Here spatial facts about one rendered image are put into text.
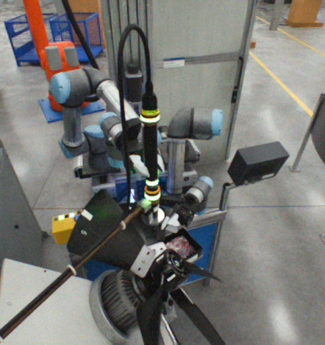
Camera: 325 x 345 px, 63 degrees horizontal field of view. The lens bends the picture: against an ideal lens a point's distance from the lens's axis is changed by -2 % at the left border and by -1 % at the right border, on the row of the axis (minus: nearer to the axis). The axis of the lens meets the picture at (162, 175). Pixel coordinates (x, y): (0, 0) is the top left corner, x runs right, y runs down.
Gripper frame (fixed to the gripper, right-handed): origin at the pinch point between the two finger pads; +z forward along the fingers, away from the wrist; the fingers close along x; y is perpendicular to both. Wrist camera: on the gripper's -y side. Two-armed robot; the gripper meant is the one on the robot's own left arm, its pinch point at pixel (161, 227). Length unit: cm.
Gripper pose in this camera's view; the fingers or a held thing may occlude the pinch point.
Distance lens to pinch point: 107.6
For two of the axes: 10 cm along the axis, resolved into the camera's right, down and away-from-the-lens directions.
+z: -5.6, 5.3, -6.3
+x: -0.8, 7.2, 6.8
